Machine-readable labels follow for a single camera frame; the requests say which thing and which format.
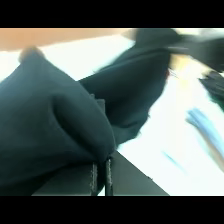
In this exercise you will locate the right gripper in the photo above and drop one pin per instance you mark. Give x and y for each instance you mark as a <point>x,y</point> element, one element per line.
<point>203,50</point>

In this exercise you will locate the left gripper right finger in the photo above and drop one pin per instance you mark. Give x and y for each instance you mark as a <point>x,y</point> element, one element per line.
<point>128,180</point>

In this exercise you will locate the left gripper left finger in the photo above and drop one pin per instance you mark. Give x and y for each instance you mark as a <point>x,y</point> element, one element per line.
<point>78,181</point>

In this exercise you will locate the black shirt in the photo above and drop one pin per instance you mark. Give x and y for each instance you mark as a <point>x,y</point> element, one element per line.
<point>50,116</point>

